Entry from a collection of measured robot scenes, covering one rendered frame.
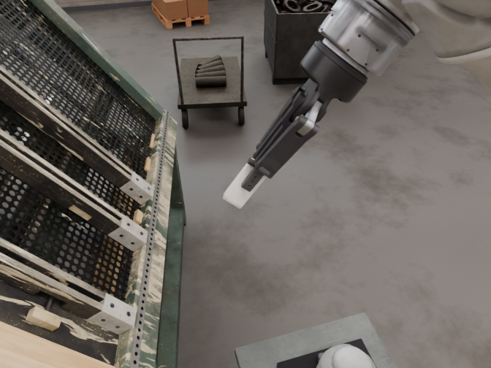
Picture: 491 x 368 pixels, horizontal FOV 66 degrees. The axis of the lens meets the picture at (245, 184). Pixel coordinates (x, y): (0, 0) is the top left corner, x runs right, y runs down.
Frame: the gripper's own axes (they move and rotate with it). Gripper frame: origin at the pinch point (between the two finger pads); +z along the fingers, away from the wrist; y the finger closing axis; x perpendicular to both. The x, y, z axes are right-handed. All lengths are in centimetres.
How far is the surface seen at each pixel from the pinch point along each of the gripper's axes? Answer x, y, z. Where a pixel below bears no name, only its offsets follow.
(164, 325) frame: 35, -90, 138
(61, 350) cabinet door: -7, -17, 78
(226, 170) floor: 40, -244, 117
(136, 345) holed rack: 12, -31, 81
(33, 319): -17, -19, 74
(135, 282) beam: 4, -51, 80
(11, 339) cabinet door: -19, -12, 74
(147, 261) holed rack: 4, -62, 78
